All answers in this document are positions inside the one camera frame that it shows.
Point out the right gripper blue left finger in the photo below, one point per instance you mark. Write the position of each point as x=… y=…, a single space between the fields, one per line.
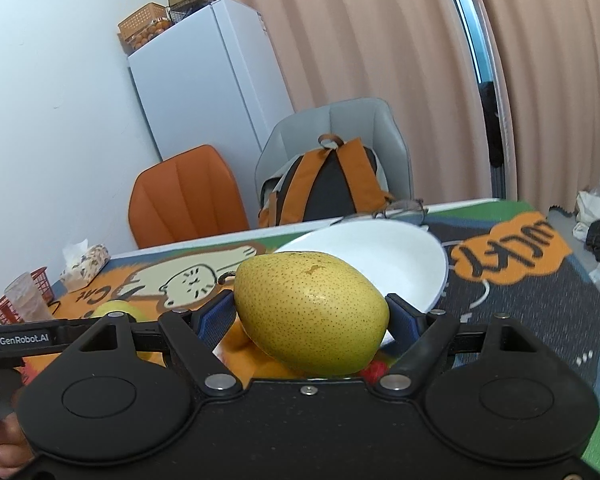
x=191 y=337

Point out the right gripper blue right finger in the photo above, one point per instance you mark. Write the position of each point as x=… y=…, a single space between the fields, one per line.
x=423 y=337

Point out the grey chair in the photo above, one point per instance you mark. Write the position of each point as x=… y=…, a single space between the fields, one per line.
x=369 y=119

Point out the pink curtain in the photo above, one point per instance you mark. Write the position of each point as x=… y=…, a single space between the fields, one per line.
x=412 y=54
x=550 y=52

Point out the white refrigerator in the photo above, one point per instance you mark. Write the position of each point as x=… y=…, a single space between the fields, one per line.
x=214 y=79

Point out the white plastic bag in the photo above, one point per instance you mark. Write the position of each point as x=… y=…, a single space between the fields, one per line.
x=587 y=212

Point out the person left hand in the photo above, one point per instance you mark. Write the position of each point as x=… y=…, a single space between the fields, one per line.
x=15 y=451

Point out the green yellow pear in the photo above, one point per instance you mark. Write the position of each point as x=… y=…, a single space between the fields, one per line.
x=120 y=306

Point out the clear plastic cup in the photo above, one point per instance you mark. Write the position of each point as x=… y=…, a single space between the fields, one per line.
x=27 y=299

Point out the red lychee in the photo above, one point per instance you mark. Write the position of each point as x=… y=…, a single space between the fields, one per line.
x=373 y=371

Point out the orange and black backpack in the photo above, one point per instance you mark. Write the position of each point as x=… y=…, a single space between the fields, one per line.
x=338 y=179

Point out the large yellow pear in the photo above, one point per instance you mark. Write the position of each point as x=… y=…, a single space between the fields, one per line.
x=311 y=312

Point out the pink curtain right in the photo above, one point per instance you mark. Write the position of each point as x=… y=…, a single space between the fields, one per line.
x=550 y=52

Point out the white ceramic plate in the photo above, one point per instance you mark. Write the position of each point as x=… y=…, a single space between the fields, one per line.
x=397 y=257

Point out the tissue box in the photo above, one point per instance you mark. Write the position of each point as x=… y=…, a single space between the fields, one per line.
x=83 y=262

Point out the wicker basket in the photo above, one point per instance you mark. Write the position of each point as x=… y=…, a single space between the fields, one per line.
x=140 y=18

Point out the red plastic basket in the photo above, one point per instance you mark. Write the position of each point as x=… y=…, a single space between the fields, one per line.
x=8 y=315

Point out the pink curtain left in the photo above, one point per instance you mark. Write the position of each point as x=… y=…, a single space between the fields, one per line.
x=412 y=54

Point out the eyeglasses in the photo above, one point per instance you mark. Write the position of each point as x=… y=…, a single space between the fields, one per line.
x=410 y=211

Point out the orange chair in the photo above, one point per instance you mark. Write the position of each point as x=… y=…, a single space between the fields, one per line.
x=188 y=196

